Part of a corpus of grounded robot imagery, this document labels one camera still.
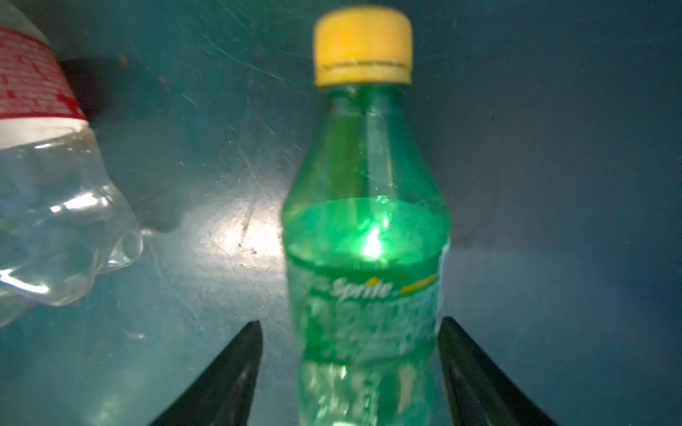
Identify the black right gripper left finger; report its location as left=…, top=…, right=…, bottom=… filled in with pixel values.
left=152, top=321, right=264, bottom=426

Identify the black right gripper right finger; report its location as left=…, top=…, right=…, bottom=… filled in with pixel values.
left=437, top=317, right=556, bottom=426

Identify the green sprite bottle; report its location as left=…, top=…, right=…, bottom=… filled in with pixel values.
left=281, top=5, right=450, bottom=425

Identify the yellow-cap red label bottle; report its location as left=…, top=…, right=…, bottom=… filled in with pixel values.
left=1, top=1, right=143, bottom=325

